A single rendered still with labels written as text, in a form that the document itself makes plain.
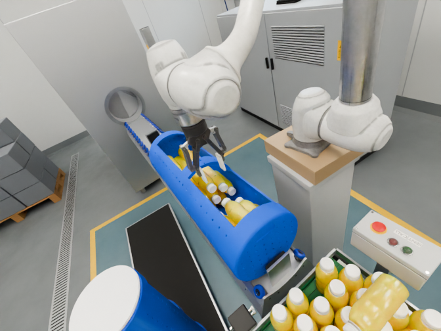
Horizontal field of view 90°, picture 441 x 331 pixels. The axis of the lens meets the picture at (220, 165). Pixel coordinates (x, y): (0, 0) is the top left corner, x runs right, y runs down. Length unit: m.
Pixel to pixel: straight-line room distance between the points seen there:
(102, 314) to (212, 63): 0.92
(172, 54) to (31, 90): 5.19
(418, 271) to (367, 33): 0.65
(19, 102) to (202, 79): 5.46
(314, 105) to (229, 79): 0.63
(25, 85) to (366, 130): 5.50
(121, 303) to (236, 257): 0.49
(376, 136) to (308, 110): 0.27
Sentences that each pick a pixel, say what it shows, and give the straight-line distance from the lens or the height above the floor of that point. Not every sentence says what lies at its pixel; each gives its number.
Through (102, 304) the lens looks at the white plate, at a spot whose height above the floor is 1.04.
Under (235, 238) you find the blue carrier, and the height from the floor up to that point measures 1.21.
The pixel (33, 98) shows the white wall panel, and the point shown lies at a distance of 5.72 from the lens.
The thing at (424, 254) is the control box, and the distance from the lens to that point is 0.85.
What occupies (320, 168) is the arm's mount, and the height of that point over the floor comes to 1.08.
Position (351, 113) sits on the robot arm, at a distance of 0.89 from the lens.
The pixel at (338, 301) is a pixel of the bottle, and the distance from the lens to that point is 0.80.
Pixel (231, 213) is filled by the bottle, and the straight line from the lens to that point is 0.83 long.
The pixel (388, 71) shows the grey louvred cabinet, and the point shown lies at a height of 0.88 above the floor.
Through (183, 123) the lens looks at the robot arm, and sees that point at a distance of 0.63.
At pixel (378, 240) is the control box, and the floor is 1.10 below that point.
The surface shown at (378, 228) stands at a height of 1.11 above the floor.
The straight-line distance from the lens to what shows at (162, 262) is 2.13.
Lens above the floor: 1.81
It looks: 39 degrees down
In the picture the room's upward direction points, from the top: 21 degrees counter-clockwise
